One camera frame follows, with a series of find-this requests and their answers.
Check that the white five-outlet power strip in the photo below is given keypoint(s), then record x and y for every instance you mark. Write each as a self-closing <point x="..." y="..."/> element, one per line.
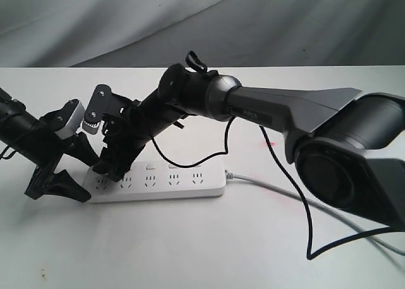
<point x="158" y="180"/>

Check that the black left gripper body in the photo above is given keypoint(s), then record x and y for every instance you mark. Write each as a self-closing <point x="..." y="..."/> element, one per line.
<point x="47" y="151"/>

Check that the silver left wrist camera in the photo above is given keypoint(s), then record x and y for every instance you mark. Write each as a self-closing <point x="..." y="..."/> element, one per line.
<point x="68" y="119"/>

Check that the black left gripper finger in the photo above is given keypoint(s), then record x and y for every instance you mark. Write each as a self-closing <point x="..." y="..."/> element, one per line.
<point x="63" y="185"/>
<point x="82" y="150"/>

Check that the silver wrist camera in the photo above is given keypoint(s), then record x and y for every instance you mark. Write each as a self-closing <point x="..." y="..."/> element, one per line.
<point x="96" y="112"/>
<point x="68" y="119"/>

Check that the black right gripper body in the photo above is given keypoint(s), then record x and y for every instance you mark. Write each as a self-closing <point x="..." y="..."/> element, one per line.
<point x="122" y="142"/>

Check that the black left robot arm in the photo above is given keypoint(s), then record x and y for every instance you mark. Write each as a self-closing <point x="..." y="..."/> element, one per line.
<point x="17" y="125"/>

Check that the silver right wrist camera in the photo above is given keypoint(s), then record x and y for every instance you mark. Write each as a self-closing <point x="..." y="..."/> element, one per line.
<point x="96" y="112"/>

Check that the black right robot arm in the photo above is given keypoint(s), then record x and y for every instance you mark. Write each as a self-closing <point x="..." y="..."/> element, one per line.
<point x="346" y="146"/>

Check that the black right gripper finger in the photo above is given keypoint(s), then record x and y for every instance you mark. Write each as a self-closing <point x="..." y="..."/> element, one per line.
<point x="104" y="166"/>
<point x="118" y="168"/>

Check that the grey backdrop cloth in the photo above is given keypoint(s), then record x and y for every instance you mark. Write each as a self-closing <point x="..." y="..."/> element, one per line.
<point x="223" y="33"/>

